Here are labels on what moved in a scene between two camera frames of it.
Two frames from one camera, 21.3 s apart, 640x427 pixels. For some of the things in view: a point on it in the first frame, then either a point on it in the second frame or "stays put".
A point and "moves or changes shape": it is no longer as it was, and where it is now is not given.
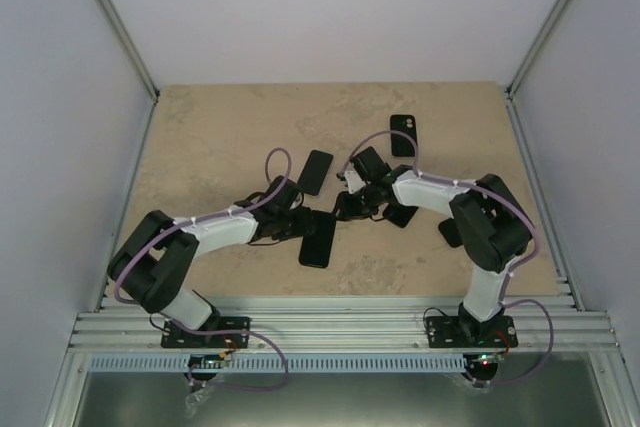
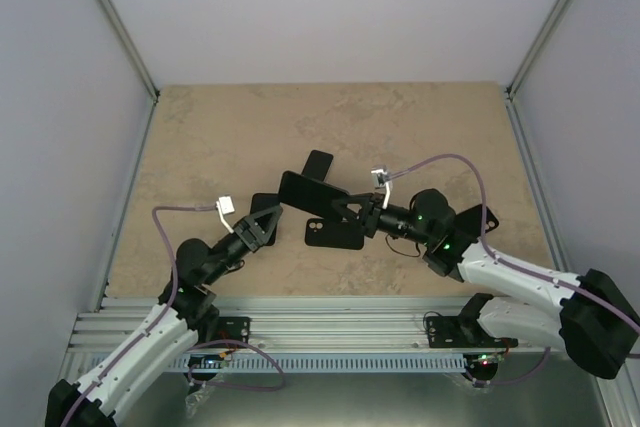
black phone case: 402,146 → 327,233
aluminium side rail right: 539,198 stays put
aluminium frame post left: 113,20 stays put
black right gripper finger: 355,206 stays put
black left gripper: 303,225 → 244,232
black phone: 316,244 moves or changes shape
